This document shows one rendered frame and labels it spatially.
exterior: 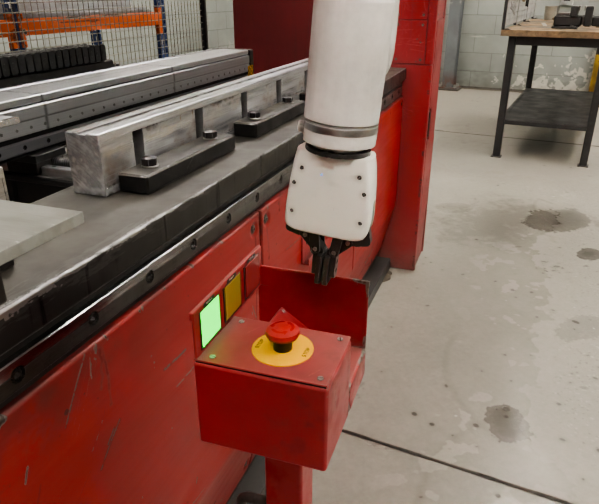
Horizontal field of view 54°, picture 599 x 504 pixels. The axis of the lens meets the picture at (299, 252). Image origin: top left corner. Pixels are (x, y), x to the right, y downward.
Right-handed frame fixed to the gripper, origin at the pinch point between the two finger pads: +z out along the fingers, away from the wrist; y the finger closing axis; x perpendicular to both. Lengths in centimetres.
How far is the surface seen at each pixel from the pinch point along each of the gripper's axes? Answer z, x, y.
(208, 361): 7.3, -14.8, -8.7
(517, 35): -4, 390, 26
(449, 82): 79, 710, -33
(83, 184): -1.1, 7.1, -40.4
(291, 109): -3, 70, -29
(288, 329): 3.7, -10.1, -1.0
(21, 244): -14.2, -34.2, -14.1
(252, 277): 4.5, 1.0, -9.9
